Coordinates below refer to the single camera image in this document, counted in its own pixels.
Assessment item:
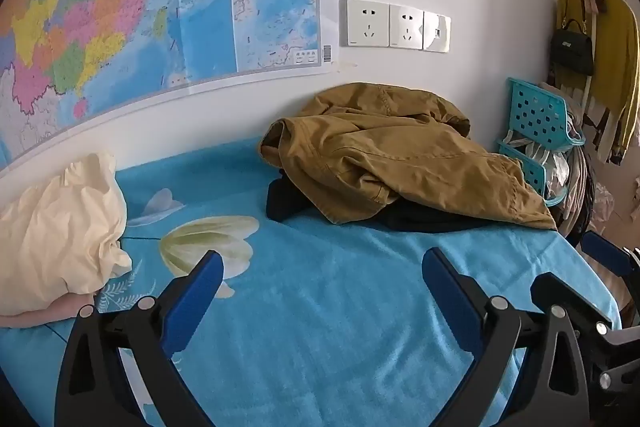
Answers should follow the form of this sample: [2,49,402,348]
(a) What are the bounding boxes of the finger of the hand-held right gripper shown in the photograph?
[530,272,614,339]
[581,230,640,289]

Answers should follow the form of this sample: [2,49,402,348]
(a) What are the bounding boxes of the beige hanging garments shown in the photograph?
[537,79,601,238]

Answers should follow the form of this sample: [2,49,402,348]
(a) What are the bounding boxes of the pink cloth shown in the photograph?
[0,292,96,330]

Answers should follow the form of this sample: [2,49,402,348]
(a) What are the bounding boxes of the crumpled white cloth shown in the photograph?
[542,149,571,200]

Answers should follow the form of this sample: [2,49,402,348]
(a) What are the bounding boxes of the yellow hanging sweater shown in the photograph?
[556,0,640,165]

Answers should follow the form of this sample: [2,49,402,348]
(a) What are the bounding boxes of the colourful wall map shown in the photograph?
[0,0,337,170]

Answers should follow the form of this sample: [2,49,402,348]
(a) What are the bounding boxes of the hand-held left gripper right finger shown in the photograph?
[421,248,592,427]

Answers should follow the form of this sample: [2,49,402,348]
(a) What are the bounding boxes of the black garment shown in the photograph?
[266,169,501,234]

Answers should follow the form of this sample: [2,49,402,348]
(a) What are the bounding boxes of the cream pillow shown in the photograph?
[0,152,133,315]

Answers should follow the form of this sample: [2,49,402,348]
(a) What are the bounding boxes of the blue floral bedsheet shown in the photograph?
[0,139,623,427]

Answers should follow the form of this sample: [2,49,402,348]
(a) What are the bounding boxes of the brown jacket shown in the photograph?
[258,82,558,232]

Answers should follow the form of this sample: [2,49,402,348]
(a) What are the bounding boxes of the black handbag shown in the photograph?
[551,0,596,76]

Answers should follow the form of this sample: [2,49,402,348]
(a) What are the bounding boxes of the teal plastic basket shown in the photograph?
[505,77,586,152]
[497,142,566,208]

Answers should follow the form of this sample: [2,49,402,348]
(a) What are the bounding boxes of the white wall socket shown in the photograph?
[423,11,452,54]
[389,4,426,51]
[340,0,391,48]

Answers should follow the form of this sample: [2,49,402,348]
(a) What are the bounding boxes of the patterned hanging garment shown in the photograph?
[585,92,626,165]

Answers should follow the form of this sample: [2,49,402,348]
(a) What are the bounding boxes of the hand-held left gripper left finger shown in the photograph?
[54,250,225,427]

